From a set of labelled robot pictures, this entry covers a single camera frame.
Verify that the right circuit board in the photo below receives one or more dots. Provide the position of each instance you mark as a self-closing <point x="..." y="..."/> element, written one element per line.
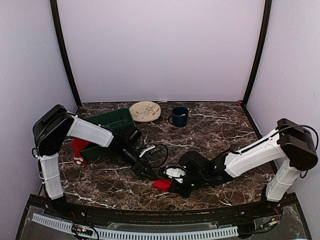
<point x="269" y="224"/>

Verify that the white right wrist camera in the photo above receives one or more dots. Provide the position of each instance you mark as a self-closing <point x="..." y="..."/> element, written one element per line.
<point x="175" y="173"/>

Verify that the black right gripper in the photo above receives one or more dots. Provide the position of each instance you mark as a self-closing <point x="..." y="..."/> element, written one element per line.
<point x="177" y="188"/>

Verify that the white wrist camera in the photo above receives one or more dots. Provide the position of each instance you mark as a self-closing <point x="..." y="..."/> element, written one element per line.
<point x="175" y="173"/>
<point x="147" y="150"/>

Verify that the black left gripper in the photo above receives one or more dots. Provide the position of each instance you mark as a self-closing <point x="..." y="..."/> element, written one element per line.
<point x="139" y="167"/>

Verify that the beige floral ceramic plate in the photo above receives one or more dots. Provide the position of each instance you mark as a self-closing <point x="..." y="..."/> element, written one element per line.
<point x="145" y="111"/>

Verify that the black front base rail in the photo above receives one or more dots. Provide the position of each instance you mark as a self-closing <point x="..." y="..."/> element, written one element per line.
<point x="247" y="217"/>

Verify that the left circuit board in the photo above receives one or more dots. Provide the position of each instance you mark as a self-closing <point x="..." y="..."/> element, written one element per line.
<point x="81" y="231"/>

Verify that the black left frame post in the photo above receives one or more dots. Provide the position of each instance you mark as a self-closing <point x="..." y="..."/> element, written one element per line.
<point x="63" y="51"/>

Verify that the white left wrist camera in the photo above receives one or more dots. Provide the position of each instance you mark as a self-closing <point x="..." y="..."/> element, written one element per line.
<point x="147" y="150"/>

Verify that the black frame post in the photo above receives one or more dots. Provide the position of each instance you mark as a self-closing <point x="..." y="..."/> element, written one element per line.
<point x="63" y="51"/>
<point x="258" y="52"/>

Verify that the dark blue enamel mug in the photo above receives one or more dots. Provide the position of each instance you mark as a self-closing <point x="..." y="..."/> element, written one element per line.
<point x="179" y="116"/>

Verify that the green plastic divided crate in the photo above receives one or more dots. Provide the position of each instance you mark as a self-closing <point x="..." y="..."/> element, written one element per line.
<point x="118" y="121"/>

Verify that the black right frame post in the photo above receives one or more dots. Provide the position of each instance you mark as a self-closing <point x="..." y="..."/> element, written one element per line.
<point x="258" y="52"/>

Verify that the red sock with white pattern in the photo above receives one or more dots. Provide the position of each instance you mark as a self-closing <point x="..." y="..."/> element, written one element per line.
<point x="162" y="184"/>

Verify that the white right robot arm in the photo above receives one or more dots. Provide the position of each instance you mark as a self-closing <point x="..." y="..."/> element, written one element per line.
<point x="295" y="144"/>

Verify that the white slotted cable duct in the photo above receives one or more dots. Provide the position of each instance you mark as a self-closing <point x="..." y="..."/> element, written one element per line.
<point x="135" y="233"/>

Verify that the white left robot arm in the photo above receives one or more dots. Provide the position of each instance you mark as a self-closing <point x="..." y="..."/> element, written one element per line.
<point x="51" y="130"/>

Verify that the circuit board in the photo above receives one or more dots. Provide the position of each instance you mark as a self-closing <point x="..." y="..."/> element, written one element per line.
<point x="81" y="231"/>
<point x="269" y="224"/>

